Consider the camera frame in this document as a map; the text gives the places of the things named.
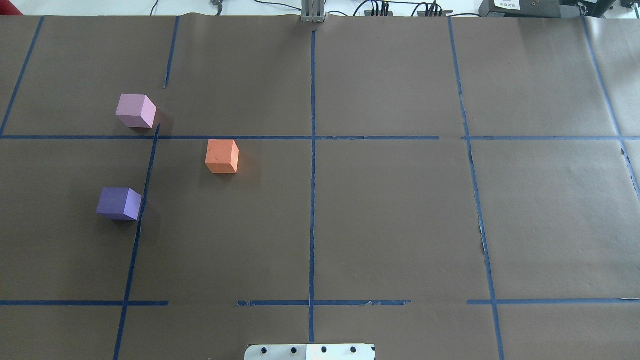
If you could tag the black box with label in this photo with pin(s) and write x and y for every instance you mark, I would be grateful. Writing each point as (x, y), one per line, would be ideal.
(520, 9)

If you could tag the brown paper table cover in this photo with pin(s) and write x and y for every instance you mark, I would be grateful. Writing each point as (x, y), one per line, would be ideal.
(454, 189)

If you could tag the light pink foam cube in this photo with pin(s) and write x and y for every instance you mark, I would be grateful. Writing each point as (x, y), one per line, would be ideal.
(136, 111)

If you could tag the orange foam cube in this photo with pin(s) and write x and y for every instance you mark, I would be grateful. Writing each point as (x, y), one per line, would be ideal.
(222, 156)

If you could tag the dark purple foam cube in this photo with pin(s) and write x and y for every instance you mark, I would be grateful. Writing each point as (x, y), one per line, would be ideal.
(119, 204)

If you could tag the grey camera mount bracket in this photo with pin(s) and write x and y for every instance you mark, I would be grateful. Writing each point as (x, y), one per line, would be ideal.
(313, 11)

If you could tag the white pedestal base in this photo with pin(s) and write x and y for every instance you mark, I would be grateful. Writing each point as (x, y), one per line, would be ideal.
(327, 351)

